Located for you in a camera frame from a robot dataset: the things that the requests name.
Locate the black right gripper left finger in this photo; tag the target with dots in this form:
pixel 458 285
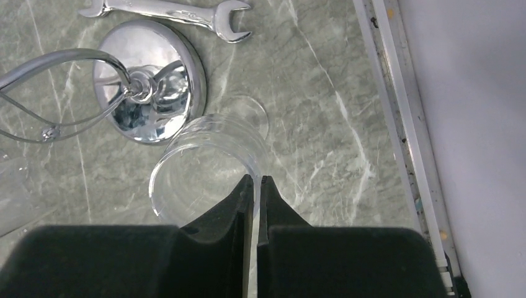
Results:
pixel 205 258

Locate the chrome wine glass rack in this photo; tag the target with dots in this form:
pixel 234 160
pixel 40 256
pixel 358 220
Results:
pixel 148 80

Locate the chrome open-end wrench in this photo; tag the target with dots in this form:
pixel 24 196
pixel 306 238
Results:
pixel 216 19

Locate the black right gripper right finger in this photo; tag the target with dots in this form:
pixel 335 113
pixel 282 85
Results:
pixel 296 259

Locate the clear wine glass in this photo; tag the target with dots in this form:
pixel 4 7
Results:
pixel 207 158
pixel 18 206

